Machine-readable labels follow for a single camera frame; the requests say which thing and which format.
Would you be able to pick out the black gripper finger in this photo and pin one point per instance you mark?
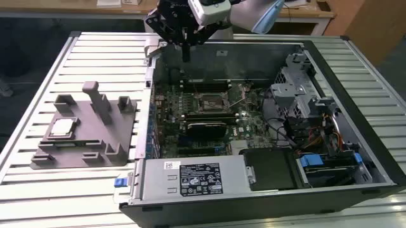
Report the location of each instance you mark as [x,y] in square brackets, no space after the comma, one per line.
[189,54]
[155,21]

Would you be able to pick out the silver CPU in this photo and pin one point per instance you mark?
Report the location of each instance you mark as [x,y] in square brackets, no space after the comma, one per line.
[63,127]

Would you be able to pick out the CPU socket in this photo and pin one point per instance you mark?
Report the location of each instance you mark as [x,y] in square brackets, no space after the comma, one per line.
[209,99]

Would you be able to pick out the white case label sticker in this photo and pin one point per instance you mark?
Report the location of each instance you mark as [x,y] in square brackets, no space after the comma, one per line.
[222,52]

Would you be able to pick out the wooden desk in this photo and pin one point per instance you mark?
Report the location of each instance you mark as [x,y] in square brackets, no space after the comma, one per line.
[127,8]

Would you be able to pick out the white paper box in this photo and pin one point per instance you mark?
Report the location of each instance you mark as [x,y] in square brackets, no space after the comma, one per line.
[131,2]
[109,2]

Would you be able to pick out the green RAM stick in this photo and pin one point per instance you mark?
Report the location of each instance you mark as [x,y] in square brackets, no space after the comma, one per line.
[79,143]
[211,122]

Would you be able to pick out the black graphics card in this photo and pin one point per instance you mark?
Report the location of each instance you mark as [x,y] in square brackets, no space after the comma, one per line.
[206,129]

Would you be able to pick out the green motherboard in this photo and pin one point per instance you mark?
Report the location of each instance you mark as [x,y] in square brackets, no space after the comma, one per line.
[254,123]

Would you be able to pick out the silver drive cage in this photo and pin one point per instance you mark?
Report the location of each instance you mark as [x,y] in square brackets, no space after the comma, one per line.
[292,95]

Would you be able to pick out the black expansion slot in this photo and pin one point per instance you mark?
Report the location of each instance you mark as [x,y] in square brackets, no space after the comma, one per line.
[197,151]

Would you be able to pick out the silver chipset heatsink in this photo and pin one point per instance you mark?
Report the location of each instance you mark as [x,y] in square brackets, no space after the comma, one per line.
[238,144]

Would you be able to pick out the grey parts rack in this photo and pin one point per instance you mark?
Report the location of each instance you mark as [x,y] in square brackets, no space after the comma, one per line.
[95,133]

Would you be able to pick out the grey power supply unit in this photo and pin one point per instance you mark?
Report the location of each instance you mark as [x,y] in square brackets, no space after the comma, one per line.
[158,178]

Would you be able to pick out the grey chair base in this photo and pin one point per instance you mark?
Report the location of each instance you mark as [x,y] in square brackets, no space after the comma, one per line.
[4,89]

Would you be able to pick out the brown wooden cabinet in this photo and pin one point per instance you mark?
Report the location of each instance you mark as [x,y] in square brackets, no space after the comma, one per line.
[365,23]

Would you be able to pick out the blue case latch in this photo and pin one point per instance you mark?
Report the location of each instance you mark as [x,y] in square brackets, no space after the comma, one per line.
[119,182]

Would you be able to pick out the hard disk in blue carrier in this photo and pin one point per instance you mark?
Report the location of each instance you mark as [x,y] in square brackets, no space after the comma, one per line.
[310,161]

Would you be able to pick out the black open PC case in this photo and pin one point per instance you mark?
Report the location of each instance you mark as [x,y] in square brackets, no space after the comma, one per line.
[222,209]

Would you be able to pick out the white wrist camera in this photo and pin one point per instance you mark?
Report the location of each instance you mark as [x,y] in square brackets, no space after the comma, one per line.
[211,12]

